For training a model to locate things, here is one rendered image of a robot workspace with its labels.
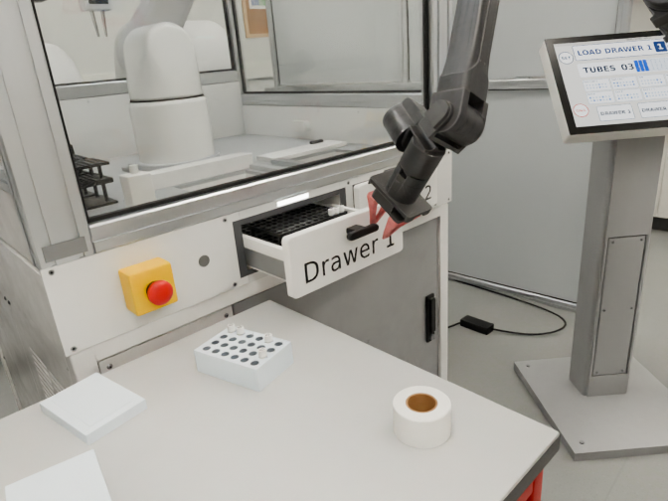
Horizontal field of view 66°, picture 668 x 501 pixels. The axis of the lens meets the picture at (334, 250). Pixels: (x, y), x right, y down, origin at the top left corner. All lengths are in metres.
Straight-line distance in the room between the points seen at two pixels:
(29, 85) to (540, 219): 2.19
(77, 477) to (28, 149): 0.43
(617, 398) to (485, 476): 1.46
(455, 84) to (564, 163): 1.71
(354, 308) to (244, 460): 0.67
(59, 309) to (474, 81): 0.70
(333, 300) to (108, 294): 0.53
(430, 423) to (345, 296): 0.64
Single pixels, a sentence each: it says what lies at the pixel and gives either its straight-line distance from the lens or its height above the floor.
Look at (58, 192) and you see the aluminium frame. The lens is 0.84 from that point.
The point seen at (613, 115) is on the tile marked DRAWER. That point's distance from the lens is 1.59.
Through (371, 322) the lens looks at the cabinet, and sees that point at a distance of 1.33.
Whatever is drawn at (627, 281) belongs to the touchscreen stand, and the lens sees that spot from 1.88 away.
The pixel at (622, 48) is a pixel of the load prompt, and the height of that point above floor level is 1.16.
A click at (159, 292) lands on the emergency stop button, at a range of 0.84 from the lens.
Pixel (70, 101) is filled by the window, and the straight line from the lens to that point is 0.86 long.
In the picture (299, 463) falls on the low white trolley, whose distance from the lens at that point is 0.65.
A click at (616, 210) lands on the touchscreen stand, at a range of 1.76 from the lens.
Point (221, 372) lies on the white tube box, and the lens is 0.81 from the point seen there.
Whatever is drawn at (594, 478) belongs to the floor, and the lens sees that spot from 1.80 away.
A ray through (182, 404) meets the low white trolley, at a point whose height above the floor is 0.76.
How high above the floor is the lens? 1.20
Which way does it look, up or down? 21 degrees down
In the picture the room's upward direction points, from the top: 5 degrees counter-clockwise
